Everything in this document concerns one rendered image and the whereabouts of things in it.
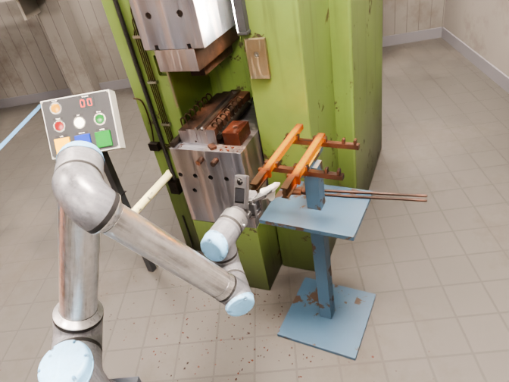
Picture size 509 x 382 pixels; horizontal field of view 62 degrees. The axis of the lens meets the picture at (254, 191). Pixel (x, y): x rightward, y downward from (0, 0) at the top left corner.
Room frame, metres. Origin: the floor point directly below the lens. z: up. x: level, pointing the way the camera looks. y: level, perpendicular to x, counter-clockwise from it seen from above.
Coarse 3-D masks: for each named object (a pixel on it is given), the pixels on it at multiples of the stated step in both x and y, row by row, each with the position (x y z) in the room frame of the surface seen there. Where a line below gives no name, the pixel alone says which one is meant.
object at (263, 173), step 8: (296, 128) 1.60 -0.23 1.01; (288, 136) 1.55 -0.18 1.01; (288, 144) 1.49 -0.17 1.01; (280, 152) 1.43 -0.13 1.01; (272, 160) 1.39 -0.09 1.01; (264, 168) 1.33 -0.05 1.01; (272, 168) 1.35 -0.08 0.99; (256, 176) 1.30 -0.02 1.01; (264, 176) 1.32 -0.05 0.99; (256, 184) 1.25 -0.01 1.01
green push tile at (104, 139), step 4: (96, 132) 1.90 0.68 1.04; (100, 132) 1.90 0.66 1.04; (104, 132) 1.90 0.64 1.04; (108, 132) 1.89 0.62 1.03; (96, 136) 1.89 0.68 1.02; (100, 136) 1.89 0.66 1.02; (104, 136) 1.89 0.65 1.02; (108, 136) 1.88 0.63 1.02; (96, 140) 1.88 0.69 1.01; (100, 140) 1.88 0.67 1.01; (104, 140) 1.88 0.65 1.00; (108, 140) 1.87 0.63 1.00; (100, 144) 1.87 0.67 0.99; (104, 144) 1.87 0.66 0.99; (108, 144) 1.86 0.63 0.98; (112, 144) 1.86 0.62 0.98
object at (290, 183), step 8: (320, 136) 1.49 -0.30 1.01; (312, 144) 1.45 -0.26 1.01; (320, 144) 1.46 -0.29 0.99; (312, 152) 1.39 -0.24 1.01; (304, 160) 1.34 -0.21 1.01; (296, 168) 1.30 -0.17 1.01; (304, 168) 1.31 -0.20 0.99; (288, 176) 1.25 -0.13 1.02; (296, 176) 1.24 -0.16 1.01; (288, 184) 1.20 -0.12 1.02; (296, 184) 1.24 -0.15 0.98; (288, 192) 1.19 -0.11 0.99
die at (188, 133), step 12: (216, 96) 2.19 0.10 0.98; (240, 96) 2.09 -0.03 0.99; (204, 108) 2.06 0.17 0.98; (192, 120) 1.95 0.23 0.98; (228, 120) 1.90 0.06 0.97; (180, 132) 1.86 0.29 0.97; (192, 132) 1.83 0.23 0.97; (204, 132) 1.80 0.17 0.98; (216, 132) 1.79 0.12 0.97; (216, 144) 1.78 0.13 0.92
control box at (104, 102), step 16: (80, 96) 2.00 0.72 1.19; (96, 96) 1.99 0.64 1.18; (112, 96) 2.00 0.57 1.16; (48, 112) 1.99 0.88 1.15; (64, 112) 1.98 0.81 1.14; (80, 112) 1.96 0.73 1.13; (96, 112) 1.95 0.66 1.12; (112, 112) 1.94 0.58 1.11; (48, 128) 1.95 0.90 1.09; (64, 128) 1.94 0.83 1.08; (80, 128) 1.93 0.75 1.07; (96, 128) 1.92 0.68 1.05; (112, 128) 1.90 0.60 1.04; (96, 144) 1.88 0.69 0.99
